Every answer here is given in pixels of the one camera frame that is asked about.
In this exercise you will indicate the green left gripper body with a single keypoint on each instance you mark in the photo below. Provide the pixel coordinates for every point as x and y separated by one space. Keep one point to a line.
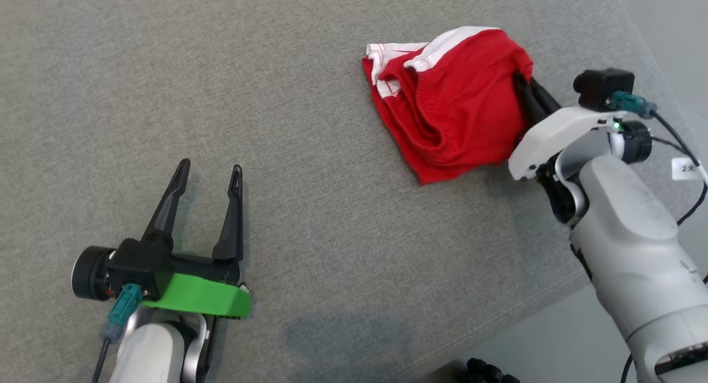
204 297

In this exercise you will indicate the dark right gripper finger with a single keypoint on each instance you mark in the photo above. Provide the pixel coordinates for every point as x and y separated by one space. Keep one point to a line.
530 103
547 99

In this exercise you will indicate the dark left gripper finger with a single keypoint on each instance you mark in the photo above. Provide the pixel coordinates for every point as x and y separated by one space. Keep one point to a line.
166 211
233 222

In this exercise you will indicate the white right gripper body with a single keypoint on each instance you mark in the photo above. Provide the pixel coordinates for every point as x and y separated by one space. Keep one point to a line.
547 134

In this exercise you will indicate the red basketball shorts white trim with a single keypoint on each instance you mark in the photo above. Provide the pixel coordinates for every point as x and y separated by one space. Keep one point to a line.
459 112

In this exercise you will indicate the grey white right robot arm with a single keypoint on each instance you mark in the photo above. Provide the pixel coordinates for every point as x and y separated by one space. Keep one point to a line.
630 233

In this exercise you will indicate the grey fabric sofa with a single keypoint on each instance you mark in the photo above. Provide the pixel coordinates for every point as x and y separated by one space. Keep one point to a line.
276 95

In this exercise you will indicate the black ribbed object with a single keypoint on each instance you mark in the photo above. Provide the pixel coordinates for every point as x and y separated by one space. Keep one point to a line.
487 372

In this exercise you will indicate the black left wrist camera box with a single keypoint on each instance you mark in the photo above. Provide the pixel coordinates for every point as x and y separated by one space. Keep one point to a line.
138 261

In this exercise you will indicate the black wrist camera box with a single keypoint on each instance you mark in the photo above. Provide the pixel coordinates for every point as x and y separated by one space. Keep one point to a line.
603 84
138 261

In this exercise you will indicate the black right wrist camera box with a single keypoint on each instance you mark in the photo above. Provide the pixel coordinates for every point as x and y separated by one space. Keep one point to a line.
603 84

